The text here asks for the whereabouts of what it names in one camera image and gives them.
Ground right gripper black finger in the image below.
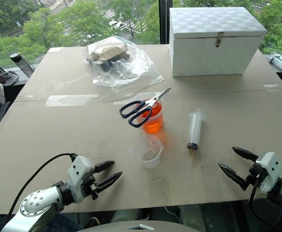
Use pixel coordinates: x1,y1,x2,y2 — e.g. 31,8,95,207
218,163,250,192
232,146,260,162

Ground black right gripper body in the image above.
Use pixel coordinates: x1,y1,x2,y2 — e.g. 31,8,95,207
245,161,268,189

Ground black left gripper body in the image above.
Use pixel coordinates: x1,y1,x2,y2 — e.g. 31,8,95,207
83,169,101,201

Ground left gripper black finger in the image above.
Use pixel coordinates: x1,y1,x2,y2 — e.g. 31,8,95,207
96,171,123,194
93,160,115,174

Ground small clear plastic cup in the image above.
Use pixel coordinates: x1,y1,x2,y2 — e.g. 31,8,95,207
129,134,165,169

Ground clear plastic syringe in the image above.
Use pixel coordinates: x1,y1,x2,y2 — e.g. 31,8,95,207
186,107,206,159

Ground cup of orange liquid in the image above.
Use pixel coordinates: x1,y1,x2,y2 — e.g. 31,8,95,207
140,98,164,133

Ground dark shoe with white sole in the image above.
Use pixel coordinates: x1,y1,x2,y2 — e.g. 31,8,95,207
84,216,101,230

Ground grey rounded robot torso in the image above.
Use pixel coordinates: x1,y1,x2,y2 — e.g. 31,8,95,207
78,220,202,232

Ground clear tape strip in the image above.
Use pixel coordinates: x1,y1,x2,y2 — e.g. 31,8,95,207
262,84,282,91
45,94,100,107

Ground clear plastic bag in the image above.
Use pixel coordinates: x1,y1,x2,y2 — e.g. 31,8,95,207
82,35,164,91

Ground black items in bag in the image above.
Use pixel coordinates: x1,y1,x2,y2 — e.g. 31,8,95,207
91,56,132,73

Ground white checkered lidded box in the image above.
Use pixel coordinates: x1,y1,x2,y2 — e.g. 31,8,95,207
168,6,268,77

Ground tan cardboard block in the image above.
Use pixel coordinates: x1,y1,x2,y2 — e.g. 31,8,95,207
90,43,129,62

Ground metal box latch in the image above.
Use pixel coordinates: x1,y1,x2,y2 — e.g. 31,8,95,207
215,31,224,48

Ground black drinking bottle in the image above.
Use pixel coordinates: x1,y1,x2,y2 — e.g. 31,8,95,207
9,52,36,78

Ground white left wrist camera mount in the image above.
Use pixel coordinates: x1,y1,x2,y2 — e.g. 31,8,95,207
67,156,96,204

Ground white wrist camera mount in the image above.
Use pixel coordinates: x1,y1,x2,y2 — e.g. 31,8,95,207
255,151,282,194
67,156,96,204

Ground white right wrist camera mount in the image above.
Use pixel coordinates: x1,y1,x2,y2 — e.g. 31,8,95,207
255,151,282,194

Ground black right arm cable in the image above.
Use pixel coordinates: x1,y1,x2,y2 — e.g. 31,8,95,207
249,181,282,232

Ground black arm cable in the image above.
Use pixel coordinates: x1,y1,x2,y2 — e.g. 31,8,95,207
9,152,78,216
249,181,282,232

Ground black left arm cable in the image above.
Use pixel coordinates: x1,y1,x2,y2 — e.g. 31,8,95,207
9,152,78,216

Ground dark blue handled scissors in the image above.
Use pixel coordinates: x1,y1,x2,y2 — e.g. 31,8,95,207
119,87,172,128

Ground black coiled cord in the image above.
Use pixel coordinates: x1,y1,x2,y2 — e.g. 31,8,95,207
1,70,19,86

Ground black window frame post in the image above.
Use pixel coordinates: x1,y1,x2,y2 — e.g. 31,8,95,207
158,0,174,45

